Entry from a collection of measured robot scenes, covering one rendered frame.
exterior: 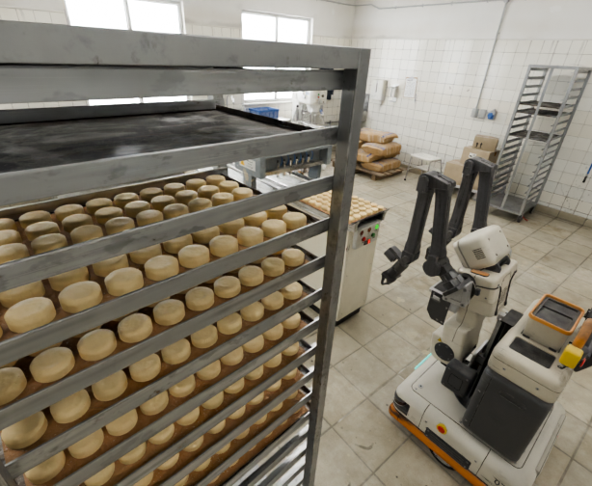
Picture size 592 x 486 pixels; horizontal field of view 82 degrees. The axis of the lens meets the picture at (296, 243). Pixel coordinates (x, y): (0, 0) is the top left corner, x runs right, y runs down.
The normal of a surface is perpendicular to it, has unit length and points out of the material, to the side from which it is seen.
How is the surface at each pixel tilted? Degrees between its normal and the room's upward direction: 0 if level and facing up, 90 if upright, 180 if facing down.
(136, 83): 90
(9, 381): 0
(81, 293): 0
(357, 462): 0
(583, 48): 90
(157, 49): 90
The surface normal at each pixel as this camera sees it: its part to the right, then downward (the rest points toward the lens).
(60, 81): 0.68, 0.38
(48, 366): 0.04, -0.87
